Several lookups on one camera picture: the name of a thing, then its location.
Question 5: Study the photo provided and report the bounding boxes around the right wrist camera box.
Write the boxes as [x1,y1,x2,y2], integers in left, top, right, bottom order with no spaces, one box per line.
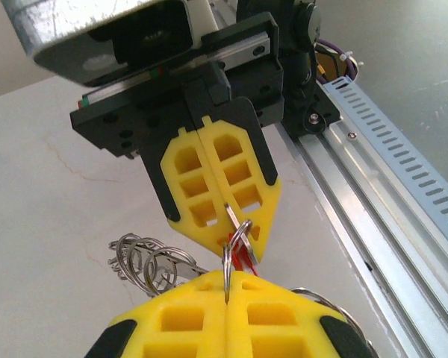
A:
[1,0,220,90]

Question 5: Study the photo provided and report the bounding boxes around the key with red tag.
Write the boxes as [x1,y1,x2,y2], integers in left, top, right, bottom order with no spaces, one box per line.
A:
[222,203,262,279]

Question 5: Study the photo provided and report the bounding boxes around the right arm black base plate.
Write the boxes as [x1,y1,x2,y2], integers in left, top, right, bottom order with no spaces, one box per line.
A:
[283,87,341,137]

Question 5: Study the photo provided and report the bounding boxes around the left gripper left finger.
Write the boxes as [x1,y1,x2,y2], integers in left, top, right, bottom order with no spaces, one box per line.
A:
[84,270,229,358]

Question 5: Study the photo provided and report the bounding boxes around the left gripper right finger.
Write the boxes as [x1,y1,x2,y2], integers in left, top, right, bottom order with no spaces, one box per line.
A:
[226,270,374,358]

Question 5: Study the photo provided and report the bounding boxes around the grey slotted cable duct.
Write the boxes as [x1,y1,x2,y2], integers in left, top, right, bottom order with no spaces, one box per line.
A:
[320,72,448,259]

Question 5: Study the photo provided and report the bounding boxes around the metal keyring with split rings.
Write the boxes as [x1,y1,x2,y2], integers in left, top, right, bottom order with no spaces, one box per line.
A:
[108,233,374,358]

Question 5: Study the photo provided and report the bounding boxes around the long aluminium mounting rail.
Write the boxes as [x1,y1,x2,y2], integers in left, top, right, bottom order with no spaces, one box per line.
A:
[279,111,448,358]

